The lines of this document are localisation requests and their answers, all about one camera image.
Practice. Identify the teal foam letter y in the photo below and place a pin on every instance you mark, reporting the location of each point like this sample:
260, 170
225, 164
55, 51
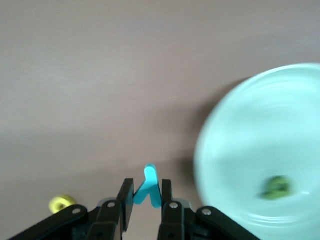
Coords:
150, 180

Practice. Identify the green plate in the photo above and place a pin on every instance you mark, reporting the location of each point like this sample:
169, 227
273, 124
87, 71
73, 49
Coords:
262, 130

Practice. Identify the green foam letter g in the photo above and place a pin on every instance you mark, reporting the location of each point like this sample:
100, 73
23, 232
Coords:
276, 188

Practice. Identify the yellow foam letter d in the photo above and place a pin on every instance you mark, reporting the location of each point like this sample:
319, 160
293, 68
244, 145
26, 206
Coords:
65, 198

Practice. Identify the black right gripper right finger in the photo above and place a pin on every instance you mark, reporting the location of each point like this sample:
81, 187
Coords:
175, 222

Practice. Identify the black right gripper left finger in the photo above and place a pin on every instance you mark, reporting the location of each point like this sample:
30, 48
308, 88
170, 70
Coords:
105, 220

